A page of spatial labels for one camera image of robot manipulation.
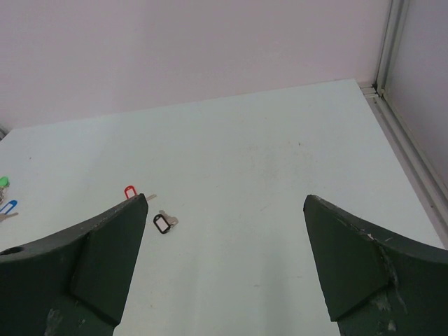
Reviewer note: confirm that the aluminium frame post right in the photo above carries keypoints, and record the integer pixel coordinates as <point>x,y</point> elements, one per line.
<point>409,99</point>

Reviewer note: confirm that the key with black tag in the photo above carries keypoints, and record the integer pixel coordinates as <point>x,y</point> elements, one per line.
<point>164,223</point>

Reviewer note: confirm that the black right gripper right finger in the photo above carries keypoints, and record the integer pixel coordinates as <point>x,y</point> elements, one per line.
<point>374,281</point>

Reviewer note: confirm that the key with red tag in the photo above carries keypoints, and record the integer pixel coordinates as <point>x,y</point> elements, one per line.
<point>131,191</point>

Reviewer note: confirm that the large keyring with many rings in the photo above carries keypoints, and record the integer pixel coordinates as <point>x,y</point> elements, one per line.
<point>7,205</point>

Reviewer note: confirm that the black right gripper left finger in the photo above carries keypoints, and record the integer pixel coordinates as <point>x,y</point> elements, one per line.
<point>75,281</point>

